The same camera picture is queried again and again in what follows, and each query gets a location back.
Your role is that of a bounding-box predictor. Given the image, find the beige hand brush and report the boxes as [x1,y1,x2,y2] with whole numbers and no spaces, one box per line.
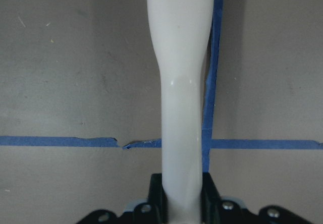
[147,0,214,223]

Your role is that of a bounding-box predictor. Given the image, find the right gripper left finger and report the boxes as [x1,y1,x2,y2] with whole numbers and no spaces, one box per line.
[78,174,168,223]

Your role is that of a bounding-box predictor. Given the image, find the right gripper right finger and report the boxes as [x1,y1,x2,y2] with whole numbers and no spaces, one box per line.
[201,173,310,224]

